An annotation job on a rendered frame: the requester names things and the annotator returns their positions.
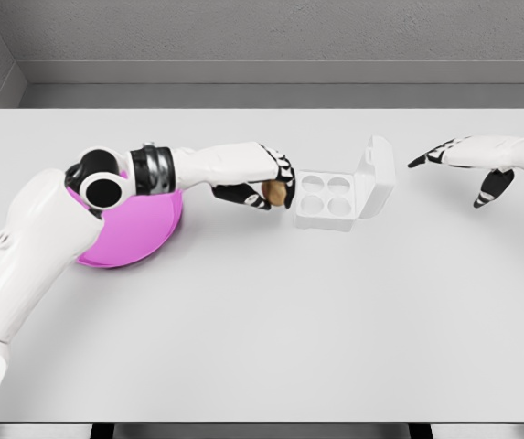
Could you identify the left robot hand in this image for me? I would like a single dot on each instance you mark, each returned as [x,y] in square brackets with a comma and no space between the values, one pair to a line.
[248,162]

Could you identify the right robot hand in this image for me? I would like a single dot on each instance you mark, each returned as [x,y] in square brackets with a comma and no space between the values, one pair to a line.
[472,151]

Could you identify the brown egg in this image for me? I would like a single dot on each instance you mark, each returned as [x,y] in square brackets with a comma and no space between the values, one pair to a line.
[274,193]

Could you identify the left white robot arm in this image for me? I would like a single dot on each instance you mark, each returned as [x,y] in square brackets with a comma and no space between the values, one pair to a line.
[37,238]

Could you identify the white egg box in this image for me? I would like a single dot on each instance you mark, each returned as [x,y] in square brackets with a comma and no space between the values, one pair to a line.
[334,192]

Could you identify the pink bowl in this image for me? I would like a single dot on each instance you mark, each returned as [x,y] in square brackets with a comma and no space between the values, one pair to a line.
[138,228]

